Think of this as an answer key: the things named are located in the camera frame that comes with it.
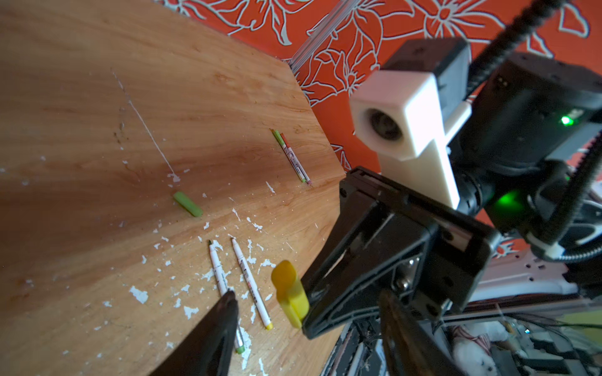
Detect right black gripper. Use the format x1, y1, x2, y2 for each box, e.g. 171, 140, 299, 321
303, 168, 501, 339

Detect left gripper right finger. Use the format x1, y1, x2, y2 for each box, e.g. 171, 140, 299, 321
379, 290, 462, 376

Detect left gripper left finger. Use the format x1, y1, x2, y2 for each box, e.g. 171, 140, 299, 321
152, 291, 239, 376

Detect white pen yellow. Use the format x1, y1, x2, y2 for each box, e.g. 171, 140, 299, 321
231, 238, 274, 331

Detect white pen purple end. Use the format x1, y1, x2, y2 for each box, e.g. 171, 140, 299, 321
280, 133, 312, 185

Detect yellow pen cap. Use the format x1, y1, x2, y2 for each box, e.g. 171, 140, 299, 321
271, 260, 310, 329

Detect white pen green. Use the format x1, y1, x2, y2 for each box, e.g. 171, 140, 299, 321
271, 129, 305, 183

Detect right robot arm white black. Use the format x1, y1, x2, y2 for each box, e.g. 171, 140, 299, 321
300, 1, 601, 338

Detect white plush toy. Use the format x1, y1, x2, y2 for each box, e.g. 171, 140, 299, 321
451, 321, 510, 376

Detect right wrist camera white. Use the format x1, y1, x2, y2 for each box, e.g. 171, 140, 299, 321
349, 38, 472, 209

